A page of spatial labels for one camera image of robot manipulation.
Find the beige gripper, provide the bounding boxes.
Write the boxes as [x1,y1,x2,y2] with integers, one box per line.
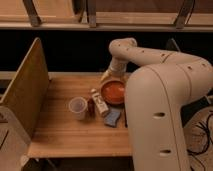
[100,58,127,82]

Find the white bottle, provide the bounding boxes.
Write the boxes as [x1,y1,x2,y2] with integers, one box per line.
[91,89,109,117]

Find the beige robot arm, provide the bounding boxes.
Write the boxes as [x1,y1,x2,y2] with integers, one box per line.
[104,38,213,171]

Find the orange ceramic bowl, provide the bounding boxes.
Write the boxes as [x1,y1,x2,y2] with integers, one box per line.
[101,80,125,105]

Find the translucent plastic cup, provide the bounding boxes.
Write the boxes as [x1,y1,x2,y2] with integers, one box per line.
[68,97,88,120]

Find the blue sponge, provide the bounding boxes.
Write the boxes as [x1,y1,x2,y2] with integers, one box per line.
[104,109,121,127]

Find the right dark side panel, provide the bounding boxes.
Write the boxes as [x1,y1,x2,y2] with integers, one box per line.
[165,38,180,52]

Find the left wooden side panel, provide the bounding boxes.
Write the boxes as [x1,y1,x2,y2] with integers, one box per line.
[0,38,49,142]

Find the wooden shelf with brackets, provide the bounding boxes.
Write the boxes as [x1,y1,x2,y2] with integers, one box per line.
[0,0,213,32]

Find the black cables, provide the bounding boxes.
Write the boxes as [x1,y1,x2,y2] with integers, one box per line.
[186,109,213,171]

